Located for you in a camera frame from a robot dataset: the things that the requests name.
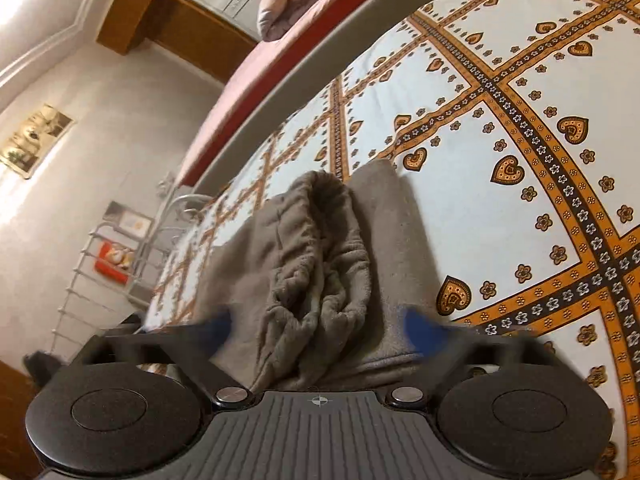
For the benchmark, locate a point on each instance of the small framed picture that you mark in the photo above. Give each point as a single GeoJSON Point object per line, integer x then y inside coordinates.
{"type": "Point", "coordinates": [131, 221]}

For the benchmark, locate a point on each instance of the white metal bed frame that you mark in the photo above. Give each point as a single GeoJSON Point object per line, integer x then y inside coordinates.
{"type": "Point", "coordinates": [172, 212]}

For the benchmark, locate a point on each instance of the wall poster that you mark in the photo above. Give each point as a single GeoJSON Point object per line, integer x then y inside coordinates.
{"type": "Point", "coordinates": [35, 140]}

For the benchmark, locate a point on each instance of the heart patterned bed sheet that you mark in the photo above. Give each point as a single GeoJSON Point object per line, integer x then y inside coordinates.
{"type": "Point", "coordinates": [500, 110]}

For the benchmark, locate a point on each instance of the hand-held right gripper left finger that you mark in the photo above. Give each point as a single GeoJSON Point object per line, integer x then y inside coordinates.
{"type": "Point", "coordinates": [222, 332]}

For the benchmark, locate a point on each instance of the large bed with pink sheet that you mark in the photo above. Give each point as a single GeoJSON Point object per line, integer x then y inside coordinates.
{"type": "Point", "coordinates": [250, 90]}

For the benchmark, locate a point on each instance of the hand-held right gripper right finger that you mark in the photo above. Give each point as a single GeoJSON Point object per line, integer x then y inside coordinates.
{"type": "Point", "coordinates": [422, 332]}

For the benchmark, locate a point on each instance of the grey pants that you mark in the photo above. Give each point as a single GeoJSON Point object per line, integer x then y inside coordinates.
{"type": "Point", "coordinates": [310, 270]}

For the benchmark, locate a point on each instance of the pink folded quilt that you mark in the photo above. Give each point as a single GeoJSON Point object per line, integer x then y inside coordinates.
{"type": "Point", "coordinates": [295, 0]}

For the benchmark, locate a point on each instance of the wooden overhead cabinet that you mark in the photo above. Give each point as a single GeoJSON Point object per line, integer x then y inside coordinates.
{"type": "Point", "coordinates": [127, 22]}

